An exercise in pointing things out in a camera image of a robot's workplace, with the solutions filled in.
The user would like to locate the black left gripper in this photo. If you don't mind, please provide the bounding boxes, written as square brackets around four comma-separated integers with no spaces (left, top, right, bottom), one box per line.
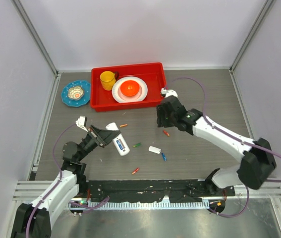
[77,125,120,162]

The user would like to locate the red battery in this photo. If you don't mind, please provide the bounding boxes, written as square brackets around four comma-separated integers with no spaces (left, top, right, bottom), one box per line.
[163,130,170,137]

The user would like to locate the white air conditioner remote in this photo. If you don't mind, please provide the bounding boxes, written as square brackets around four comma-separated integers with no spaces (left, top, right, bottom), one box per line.
[106,122,130,156]

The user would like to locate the white battery cover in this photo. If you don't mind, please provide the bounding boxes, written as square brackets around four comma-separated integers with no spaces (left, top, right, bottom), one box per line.
[148,146,161,154]

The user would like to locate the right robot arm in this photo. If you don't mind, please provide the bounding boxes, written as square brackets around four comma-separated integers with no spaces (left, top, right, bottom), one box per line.
[156,96,277,196]

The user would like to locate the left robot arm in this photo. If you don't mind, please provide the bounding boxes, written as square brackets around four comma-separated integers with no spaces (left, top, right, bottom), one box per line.
[11,122,120,238]

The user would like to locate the white plate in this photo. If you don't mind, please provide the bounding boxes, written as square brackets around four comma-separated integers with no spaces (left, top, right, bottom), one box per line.
[112,76,148,103]

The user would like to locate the orange bowl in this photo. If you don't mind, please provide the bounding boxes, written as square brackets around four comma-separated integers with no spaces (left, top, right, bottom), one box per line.
[120,80,140,97]

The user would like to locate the small patterned bowl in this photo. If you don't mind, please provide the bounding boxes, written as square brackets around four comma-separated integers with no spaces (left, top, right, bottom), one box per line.
[67,86,84,101]

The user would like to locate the red plastic tray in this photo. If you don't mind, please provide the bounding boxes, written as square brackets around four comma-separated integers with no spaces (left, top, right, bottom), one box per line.
[90,62,167,112]

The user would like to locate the blue dotted plate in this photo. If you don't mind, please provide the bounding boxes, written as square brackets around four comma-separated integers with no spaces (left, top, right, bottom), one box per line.
[61,80,91,108]

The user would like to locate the yellow mug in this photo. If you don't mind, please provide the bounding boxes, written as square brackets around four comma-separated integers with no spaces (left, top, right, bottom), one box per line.
[100,71,119,91]

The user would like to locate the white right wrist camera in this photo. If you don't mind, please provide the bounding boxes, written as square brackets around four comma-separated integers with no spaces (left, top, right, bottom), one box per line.
[161,88,178,98]

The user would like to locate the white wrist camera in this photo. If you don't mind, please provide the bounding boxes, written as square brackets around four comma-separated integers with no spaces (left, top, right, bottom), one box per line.
[75,116,88,132]
[161,88,178,98]

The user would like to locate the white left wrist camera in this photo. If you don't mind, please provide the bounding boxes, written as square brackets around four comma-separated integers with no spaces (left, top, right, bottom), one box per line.
[75,116,88,132]

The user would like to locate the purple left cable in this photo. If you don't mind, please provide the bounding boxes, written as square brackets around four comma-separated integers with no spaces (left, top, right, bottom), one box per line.
[25,123,111,238]

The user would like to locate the purple cable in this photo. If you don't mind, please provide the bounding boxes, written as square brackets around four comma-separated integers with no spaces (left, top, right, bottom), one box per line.
[25,123,111,238]
[165,76,281,218]

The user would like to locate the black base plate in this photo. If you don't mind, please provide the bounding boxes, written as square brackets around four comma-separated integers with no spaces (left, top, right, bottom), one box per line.
[75,179,235,203]

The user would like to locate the white cable duct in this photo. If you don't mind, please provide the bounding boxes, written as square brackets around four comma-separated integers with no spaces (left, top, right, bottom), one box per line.
[68,200,210,211]

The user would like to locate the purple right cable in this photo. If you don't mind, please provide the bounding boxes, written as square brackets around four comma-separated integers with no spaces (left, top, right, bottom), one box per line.
[165,76,281,218]

